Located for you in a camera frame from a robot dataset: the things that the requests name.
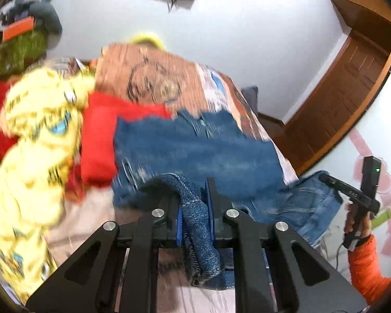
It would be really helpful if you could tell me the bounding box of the red fleece garment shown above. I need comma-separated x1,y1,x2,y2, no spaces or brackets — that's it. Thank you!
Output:
0,83,174,188

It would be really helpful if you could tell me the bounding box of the pile of dark clothes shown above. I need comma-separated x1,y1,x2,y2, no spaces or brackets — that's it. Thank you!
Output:
0,0,62,36

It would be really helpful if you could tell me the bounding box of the dark grey coat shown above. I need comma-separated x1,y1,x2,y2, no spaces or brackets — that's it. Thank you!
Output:
29,2,63,35

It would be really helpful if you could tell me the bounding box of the person's right hand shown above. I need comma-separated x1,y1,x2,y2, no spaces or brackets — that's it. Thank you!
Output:
344,201,372,240

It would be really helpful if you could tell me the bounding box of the orange box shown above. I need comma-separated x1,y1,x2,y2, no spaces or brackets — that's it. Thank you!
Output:
2,17,35,41

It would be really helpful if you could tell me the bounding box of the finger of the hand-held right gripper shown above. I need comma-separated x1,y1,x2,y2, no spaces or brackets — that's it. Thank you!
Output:
319,173,346,200

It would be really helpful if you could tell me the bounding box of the green patterned bag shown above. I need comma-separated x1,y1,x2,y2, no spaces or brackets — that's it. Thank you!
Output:
0,29,50,76

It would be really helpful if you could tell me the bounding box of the wooden overhead cabinet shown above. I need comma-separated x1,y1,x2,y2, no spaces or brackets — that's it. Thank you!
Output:
328,0,391,40

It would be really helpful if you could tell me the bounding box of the blue denim jacket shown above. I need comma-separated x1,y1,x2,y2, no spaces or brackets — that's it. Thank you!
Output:
112,109,343,291

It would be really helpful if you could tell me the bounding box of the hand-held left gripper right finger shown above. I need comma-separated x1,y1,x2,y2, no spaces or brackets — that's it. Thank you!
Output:
205,176,368,313

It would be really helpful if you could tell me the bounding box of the brown wooden door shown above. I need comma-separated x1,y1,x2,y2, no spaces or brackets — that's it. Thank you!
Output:
284,29,391,174

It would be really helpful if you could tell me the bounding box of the person's right forearm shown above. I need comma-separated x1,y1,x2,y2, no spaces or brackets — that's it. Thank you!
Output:
348,234,391,306

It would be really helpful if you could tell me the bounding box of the beige cloth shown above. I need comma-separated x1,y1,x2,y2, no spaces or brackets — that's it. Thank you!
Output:
46,186,124,269

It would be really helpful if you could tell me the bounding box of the green bottle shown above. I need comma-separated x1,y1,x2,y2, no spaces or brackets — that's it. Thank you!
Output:
371,209,391,231

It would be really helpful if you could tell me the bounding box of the yellow curved tube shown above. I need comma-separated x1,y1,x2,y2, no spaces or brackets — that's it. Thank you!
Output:
129,32,167,50

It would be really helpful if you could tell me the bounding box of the yellow cartoon print garment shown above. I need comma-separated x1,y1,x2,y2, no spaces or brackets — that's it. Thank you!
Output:
0,68,96,304

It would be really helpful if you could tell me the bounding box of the grey striped cloth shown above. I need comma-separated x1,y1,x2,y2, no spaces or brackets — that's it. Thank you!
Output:
46,57,86,73

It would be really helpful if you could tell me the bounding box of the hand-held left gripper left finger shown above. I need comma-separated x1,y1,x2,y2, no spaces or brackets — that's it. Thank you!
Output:
26,178,184,313

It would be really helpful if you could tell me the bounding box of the dark grey cushion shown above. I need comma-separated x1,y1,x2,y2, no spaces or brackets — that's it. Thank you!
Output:
241,86,260,112

